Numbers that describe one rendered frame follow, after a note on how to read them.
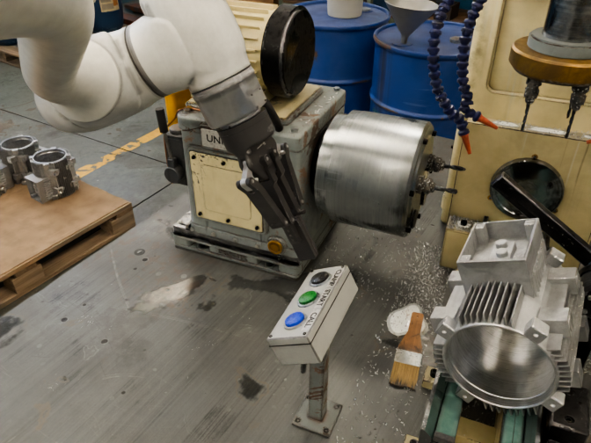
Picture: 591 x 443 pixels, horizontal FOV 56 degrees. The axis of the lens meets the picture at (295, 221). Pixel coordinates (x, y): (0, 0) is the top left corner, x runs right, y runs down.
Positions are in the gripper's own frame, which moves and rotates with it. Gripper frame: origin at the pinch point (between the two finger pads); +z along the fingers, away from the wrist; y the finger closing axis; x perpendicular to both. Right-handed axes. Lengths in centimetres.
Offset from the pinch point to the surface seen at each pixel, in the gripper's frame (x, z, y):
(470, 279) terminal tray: -20.3, 15.5, 6.3
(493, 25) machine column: -24, -8, 63
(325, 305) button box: -3.5, 8.1, -6.5
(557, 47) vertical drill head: -36, -6, 39
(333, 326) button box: -3.5, 11.6, -7.1
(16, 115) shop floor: 327, -37, 203
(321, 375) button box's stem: 3.7, 21.8, -6.4
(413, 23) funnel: 30, 3, 190
